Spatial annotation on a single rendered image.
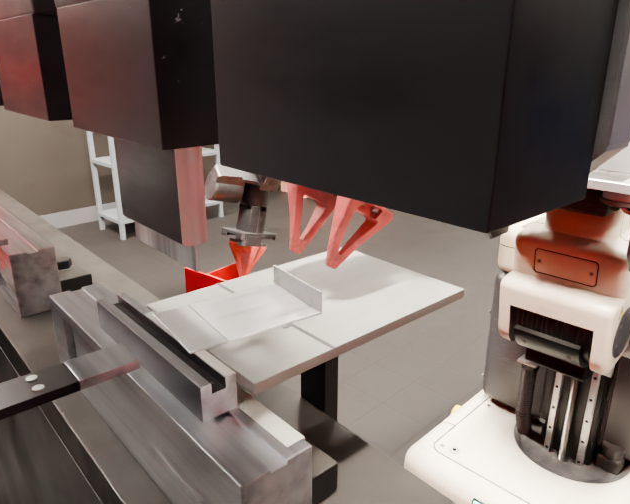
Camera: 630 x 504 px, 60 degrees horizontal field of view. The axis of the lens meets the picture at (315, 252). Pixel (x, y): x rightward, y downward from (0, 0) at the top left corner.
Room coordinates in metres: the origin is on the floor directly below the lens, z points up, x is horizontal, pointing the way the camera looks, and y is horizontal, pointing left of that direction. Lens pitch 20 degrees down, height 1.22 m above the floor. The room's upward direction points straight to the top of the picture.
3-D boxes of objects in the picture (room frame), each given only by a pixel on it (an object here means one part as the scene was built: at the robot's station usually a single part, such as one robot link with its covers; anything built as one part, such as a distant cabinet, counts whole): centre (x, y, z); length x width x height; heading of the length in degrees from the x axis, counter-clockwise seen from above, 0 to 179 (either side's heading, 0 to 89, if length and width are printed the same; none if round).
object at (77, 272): (0.89, 0.47, 0.89); 0.30 x 0.05 x 0.03; 41
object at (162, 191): (0.39, 0.12, 1.13); 0.10 x 0.02 x 0.10; 41
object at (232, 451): (0.44, 0.15, 0.92); 0.39 x 0.06 x 0.10; 41
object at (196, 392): (0.42, 0.14, 0.99); 0.20 x 0.03 x 0.03; 41
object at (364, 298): (0.49, 0.00, 1.00); 0.26 x 0.18 x 0.01; 131
